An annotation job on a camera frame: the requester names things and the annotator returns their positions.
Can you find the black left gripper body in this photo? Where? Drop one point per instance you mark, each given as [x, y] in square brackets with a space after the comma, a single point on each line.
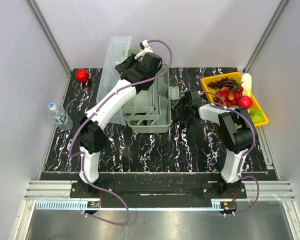
[133, 64]

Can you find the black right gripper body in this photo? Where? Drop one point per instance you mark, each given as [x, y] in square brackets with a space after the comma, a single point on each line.
[182, 110]

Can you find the translucent green tool box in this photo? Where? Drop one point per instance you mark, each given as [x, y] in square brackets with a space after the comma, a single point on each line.
[150, 110]

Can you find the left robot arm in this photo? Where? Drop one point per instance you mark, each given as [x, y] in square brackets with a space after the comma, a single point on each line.
[91, 137]

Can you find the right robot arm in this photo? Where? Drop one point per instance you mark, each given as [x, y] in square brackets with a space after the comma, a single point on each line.
[238, 134]

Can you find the yellow plastic fruit tray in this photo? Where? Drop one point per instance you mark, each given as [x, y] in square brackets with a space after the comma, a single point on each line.
[210, 93]

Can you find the dark purple grape bunch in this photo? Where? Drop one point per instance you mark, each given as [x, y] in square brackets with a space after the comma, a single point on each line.
[224, 82]

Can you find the red plastic apple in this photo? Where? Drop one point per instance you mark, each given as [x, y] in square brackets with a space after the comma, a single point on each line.
[82, 75]

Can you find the white corn cob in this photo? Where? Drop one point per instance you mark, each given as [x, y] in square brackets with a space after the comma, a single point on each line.
[246, 83]

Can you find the green pepper toy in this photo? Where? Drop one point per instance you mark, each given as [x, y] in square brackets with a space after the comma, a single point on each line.
[256, 115]

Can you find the clear water bottle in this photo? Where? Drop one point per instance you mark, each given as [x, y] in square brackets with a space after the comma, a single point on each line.
[60, 117]

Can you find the aluminium frame post left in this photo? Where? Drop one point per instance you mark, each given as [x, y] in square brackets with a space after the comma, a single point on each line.
[33, 5]

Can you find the aluminium frame post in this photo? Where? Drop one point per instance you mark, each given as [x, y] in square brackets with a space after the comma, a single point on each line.
[281, 7]
[33, 5]

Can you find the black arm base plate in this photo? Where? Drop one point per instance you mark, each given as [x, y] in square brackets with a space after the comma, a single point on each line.
[141, 195]

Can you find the aluminium front rail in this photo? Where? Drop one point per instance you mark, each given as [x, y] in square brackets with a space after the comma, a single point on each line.
[67, 195]

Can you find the aluminium frame post right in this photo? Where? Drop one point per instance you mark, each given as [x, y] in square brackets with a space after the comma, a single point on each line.
[281, 7]

